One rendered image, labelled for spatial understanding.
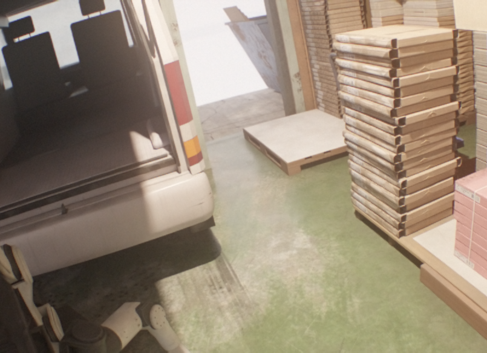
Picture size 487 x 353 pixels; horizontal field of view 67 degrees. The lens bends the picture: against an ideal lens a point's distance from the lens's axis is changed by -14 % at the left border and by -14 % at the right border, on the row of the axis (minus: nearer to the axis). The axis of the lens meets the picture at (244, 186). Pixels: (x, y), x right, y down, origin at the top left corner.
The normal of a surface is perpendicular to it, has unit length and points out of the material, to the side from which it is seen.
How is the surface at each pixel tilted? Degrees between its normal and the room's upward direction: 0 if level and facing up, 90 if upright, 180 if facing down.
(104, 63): 93
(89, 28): 93
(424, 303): 0
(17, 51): 93
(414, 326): 0
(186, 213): 93
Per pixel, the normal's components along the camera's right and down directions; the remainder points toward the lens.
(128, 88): 0.29, 0.35
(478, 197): -0.94, 0.29
